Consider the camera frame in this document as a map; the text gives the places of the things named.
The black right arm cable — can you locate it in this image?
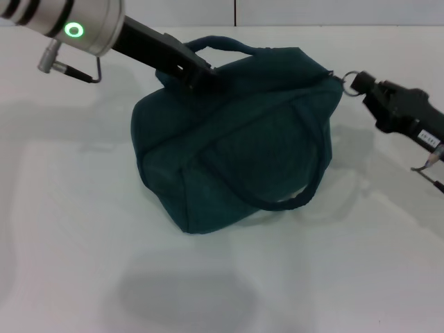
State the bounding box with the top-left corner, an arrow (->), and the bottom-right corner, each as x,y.
410,144 -> 444,194

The silver zipper pull ring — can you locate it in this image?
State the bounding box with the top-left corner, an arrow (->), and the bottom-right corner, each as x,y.
341,70 -> 364,99

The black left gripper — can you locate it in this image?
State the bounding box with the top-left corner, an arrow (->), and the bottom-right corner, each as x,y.
112,15 -> 227,94

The dark teal fabric bag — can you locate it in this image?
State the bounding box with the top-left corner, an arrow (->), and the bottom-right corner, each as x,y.
131,34 -> 344,236

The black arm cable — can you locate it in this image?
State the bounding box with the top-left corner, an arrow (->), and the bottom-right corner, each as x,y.
410,144 -> 444,194
37,40 -> 103,85

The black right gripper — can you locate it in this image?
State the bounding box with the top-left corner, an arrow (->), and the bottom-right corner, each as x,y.
350,70 -> 444,149

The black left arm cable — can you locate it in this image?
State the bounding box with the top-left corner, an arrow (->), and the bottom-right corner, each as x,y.
37,40 -> 103,85

